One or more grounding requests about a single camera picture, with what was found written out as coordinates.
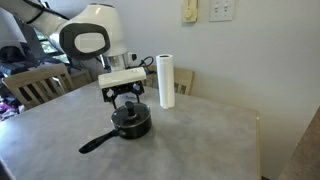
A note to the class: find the glass lid with black knob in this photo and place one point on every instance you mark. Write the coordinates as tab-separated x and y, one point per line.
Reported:
140	113

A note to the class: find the window with green view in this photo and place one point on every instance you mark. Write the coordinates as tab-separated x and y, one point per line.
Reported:
50	46

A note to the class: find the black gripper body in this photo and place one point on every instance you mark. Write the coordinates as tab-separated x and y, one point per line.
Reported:
124	89

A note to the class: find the colourful clothes pile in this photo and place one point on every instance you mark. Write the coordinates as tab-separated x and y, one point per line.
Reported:
8	108

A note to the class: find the dark bags pile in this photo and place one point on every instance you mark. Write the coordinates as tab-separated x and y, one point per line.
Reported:
13	65

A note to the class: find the wooden chair with solid top rail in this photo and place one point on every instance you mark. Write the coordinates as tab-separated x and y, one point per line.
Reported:
184	78

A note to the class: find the white light switch plate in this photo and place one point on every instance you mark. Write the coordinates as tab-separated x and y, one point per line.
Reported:
221	10

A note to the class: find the small wooden furniture piece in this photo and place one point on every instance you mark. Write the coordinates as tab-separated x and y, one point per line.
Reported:
80	78

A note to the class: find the light wooden slat-back chair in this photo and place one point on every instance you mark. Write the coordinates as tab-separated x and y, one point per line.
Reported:
30	75

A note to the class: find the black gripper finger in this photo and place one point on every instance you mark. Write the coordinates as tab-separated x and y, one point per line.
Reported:
110	96
139	93

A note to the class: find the beige wall thermostat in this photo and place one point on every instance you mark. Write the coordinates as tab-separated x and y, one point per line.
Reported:
190	11

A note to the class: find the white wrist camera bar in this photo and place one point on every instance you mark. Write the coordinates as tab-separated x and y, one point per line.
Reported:
121	77

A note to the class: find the white paper towel roll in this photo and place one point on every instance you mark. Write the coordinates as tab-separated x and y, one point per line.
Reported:
165	80

